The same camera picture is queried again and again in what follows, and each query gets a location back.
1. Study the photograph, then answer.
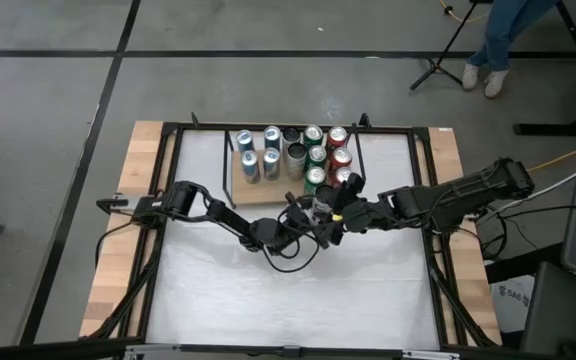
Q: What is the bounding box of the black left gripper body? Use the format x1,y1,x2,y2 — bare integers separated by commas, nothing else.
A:
267,207,312,251

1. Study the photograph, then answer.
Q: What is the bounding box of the white floor cable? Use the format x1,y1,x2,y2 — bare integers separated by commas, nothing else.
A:
487,154,576,216

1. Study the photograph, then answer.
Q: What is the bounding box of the light wooden table plank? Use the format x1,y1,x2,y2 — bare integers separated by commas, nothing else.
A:
78,119,169,339
420,127,503,347

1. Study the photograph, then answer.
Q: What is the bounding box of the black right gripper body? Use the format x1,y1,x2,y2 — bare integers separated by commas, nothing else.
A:
340,197,394,234

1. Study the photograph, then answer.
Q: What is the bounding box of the white printed box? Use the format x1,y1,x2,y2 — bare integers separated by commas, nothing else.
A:
490,273,537,335

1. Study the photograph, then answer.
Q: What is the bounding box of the white Celsius can yellow band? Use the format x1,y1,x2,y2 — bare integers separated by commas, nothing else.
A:
312,183,344,224

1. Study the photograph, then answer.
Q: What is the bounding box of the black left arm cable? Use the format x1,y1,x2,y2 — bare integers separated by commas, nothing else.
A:
260,234,322,274

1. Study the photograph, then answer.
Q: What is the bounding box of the silver camera mount bar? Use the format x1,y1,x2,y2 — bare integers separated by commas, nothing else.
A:
125,343,462,360

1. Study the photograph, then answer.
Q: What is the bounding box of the black base cable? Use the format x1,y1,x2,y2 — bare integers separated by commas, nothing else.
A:
95,219,137,269

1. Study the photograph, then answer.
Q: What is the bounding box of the person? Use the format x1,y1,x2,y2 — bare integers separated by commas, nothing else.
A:
461,0,559,100

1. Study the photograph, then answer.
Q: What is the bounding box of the green soda can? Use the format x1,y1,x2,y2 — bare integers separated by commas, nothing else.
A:
303,165,327,196
306,144,329,169
302,124,325,148

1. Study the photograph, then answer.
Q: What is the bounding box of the blue silver Red Bull can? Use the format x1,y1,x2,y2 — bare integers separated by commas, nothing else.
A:
262,125,283,150
261,147,282,181
240,149,262,185
235,129,255,154

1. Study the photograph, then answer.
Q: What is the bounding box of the dark grey equipment box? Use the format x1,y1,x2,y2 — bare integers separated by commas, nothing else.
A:
520,261,576,357

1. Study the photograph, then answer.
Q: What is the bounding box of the yellow floor cable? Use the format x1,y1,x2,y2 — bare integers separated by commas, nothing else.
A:
439,0,489,24

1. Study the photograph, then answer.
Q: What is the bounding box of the yellow extension cable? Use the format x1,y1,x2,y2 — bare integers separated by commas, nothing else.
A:
527,139,576,174

